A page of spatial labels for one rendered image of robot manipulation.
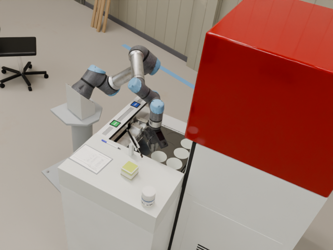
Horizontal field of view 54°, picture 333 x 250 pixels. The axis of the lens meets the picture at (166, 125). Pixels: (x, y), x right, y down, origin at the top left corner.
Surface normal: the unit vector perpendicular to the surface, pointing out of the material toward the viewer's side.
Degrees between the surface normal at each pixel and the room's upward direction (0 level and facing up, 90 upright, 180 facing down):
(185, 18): 90
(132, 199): 0
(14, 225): 0
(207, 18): 90
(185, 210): 90
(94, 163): 0
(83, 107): 90
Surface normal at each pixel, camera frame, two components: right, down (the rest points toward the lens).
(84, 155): 0.12, -0.77
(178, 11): -0.69, 0.40
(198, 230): -0.45, 0.53
